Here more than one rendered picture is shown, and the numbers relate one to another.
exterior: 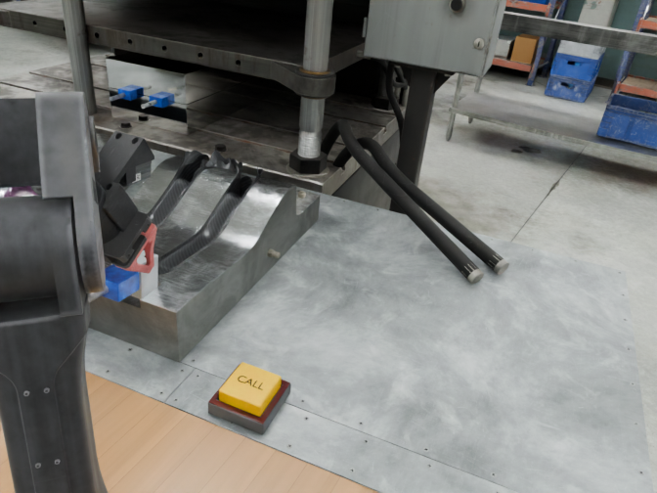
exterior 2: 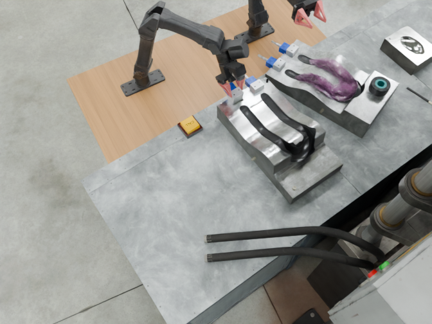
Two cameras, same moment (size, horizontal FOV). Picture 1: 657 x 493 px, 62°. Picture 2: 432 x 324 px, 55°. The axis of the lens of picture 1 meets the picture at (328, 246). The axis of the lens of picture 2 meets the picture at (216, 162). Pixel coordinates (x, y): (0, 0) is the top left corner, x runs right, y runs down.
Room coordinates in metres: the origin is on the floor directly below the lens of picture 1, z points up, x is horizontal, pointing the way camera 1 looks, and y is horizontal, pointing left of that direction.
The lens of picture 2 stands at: (1.17, -0.63, 2.31)
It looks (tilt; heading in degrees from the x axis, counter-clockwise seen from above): 62 degrees down; 126
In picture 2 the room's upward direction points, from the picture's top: 1 degrees counter-clockwise
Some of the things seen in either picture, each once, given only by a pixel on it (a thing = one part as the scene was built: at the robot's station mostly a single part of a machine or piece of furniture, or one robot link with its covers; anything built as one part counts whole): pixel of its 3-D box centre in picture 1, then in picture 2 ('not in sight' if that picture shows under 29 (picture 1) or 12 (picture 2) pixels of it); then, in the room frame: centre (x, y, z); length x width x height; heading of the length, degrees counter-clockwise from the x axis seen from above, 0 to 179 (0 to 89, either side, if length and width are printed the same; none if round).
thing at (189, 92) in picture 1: (196, 79); not in sight; (1.79, 0.48, 0.87); 0.50 x 0.27 x 0.17; 161
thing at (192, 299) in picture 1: (199, 225); (278, 134); (0.85, 0.23, 0.87); 0.50 x 0.26 x 0.14; 161
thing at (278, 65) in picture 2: not in sight; (270, 62); (0.62, 0.55, 0.86); 0.13 x 0.05 x 0.05; 178
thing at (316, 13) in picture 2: not in sight; (315, 14); (0.76, 0.57, 1.19); 0.09 x 0.07 x 0.07; 155
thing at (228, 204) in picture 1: (189, 202); (279, 124); (0.84, 0.25, 0.92); 0.35 x 0.16 x 0.09; 161
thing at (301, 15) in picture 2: not in sight; (307, 17); (0.75, 0.53, 1.20); 0.09 x 0.07 x 0.07; 155
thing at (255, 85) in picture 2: not in sight; (249, 81); (0.62, 0.38, 0.89); 0.13 x 0.05 x 0.05; 161
